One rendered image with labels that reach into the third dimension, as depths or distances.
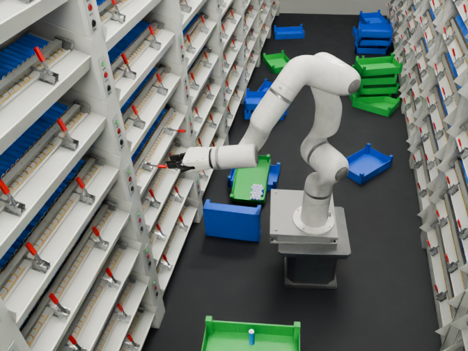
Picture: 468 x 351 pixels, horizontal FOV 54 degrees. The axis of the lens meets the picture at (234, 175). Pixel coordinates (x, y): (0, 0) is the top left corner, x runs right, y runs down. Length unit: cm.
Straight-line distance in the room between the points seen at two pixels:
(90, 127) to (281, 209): 109
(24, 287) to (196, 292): 119
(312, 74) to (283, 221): 81
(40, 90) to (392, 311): 176
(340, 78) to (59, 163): 92
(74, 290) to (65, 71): 64
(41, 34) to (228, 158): 69
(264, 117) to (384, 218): 135
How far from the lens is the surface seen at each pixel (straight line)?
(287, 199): 225
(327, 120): 175
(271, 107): 156
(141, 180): 182
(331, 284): 233
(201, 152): 166
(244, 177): 282
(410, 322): 230
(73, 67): 133
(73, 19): 137
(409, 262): 253
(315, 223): 209
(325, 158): 185
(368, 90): 375
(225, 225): 248
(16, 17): 113
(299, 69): 155
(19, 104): 118
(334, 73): 160
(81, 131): 141
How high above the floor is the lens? 181
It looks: 38 degrees down
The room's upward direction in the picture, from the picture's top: 3 degrees counter-clockwise
